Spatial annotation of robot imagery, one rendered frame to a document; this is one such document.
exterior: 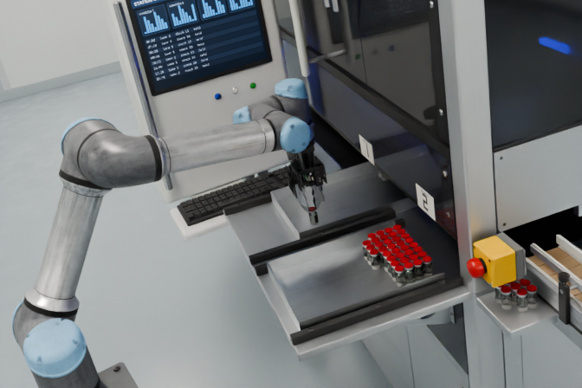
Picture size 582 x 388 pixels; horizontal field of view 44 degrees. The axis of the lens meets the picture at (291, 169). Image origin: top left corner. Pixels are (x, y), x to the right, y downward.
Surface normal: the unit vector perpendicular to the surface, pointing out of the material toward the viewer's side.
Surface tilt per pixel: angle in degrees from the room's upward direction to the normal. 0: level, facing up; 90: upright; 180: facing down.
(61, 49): 90
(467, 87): 90
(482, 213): 90
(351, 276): 0
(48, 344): 7
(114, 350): 0
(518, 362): 90
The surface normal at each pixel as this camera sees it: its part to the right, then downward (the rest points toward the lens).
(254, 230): -0.17, -0.88
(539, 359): 0.30, 0.38
